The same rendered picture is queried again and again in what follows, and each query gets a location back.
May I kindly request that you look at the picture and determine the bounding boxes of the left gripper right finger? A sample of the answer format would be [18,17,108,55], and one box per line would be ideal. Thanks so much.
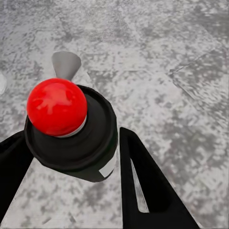
[119,127,200,229]

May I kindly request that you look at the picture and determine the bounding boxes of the insectifuge atomizer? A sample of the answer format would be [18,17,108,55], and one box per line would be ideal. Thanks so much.
[24,51,118,182]

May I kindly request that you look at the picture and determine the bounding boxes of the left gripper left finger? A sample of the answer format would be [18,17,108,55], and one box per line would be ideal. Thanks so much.
[0,130,34,224]

